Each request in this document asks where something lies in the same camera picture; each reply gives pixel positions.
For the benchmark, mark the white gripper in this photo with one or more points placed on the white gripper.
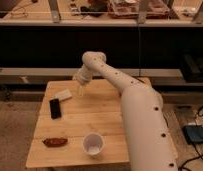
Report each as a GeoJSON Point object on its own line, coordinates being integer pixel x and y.
{"type": "Point", "coordinates": [83, 76]}

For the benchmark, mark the white sponge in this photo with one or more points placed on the white sponge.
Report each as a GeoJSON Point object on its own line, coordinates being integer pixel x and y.
{"type": "Point", "coordinates": [63, 95]}

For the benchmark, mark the black phone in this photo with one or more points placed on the black phone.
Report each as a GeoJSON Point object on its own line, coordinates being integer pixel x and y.
{"type": "Point", "coordinates": [55, 108]}

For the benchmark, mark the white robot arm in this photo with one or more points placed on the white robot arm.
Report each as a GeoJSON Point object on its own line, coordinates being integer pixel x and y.
{"type": "Point", "coordinates": [146, 132]}

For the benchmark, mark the white paper cup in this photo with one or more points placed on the white paper cup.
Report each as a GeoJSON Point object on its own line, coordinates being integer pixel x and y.
{"type": "Point", "coordinates": [93, 144]}

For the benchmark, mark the clutter tray on shelf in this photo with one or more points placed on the clutter tray on shelf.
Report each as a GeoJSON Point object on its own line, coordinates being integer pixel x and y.
{"type": "Point", "coordinates": [130, 9]}

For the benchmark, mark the blue power adapter box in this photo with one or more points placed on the blue power adapter box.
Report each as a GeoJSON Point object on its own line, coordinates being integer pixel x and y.
{"type": "Point", "coordinates": [193, 134]}

